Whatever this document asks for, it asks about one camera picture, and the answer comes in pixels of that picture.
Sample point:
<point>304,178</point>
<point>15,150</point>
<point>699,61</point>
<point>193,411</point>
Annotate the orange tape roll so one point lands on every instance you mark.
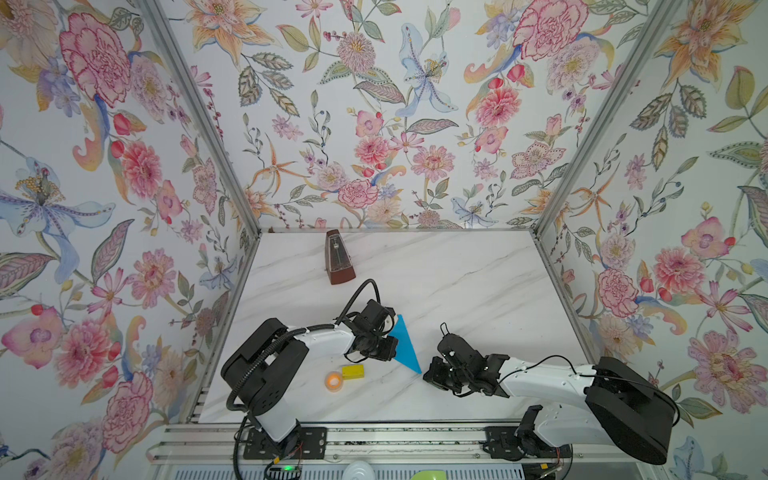
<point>334,381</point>

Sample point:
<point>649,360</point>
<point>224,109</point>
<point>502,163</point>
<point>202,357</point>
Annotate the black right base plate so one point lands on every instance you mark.
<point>512,443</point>

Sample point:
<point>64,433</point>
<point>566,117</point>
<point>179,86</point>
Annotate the aluminium front rail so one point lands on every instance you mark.
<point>399,443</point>

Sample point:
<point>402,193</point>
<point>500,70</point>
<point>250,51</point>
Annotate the right back aluminium corner post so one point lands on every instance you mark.
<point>657,22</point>

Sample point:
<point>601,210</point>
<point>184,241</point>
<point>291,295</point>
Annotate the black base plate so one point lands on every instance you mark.
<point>512,443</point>
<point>306,443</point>

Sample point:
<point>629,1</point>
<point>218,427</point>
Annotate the yellow block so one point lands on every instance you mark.
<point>352,372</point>

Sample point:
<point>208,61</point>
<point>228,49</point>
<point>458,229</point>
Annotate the blue square paper sheet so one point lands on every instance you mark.
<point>405,353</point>

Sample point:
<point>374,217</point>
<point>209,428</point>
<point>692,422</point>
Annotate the brown wooden metronome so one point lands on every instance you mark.
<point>338,263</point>

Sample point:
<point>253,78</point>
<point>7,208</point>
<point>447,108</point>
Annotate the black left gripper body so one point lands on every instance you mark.
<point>378,347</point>

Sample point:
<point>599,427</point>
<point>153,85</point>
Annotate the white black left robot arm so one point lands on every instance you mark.
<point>262,369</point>

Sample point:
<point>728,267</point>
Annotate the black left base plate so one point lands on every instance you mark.
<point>306,443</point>

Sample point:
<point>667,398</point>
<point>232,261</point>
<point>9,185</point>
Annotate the aluminium corner post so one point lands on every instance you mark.
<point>168,45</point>
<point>657,22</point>

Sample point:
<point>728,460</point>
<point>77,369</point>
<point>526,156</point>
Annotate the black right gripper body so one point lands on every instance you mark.
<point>442,376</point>

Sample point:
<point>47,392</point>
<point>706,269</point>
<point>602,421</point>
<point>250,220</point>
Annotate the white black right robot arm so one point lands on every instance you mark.
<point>606,403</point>

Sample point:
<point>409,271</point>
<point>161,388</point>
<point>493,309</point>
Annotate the left back aluminium corner post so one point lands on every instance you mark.
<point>168,45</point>

